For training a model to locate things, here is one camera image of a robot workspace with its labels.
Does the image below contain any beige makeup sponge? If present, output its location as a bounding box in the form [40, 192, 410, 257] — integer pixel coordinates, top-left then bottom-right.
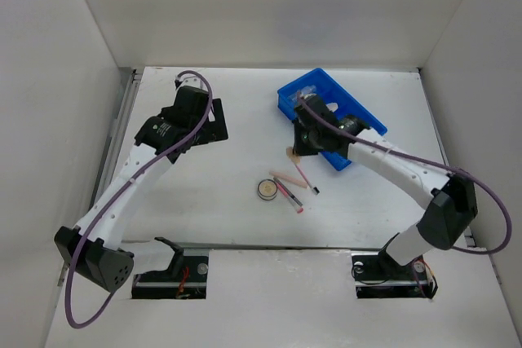
[285, 147, 301, 165]

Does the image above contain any clear plastic bottle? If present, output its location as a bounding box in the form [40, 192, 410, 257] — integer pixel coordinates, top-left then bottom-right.
[288, 85, 316, 103]

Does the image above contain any round white powder puff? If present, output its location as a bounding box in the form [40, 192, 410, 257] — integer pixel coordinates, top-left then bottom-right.
[326, 103, 338, 112]

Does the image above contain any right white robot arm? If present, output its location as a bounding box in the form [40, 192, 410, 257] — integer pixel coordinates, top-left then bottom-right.
[293, 94, 478, 278]

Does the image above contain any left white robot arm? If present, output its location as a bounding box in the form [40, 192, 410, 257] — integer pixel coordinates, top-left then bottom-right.
[54, 86, 228, 293]

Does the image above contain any pink thick makeup stick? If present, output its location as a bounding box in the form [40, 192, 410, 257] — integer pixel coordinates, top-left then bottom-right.
[268, 170, 308, 189]

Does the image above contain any blue plastic organizer bin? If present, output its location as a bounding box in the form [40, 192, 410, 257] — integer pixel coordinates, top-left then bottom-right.
[276, 68, 388, 172]

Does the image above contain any thin pink mascara brush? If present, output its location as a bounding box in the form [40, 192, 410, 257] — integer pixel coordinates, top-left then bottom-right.
[294, 164, 320, 195]

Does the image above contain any grey pink lip pencil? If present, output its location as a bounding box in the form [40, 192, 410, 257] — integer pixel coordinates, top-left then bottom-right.
[272, 177, 303, 214]

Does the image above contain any round compact powder jar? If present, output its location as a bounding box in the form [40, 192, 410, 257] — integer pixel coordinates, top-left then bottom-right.
[257, 178, 278, 201]

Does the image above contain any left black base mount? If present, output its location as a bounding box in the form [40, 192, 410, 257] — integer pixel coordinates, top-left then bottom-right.
[131, 248, 210, 300]

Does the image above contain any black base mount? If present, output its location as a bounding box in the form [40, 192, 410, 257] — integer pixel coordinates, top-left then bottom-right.
[351, 252, 439, 300]
[131, 248, 210, 300]

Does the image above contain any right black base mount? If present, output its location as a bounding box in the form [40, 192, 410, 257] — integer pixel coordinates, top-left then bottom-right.
[351, 252, 439, 300]

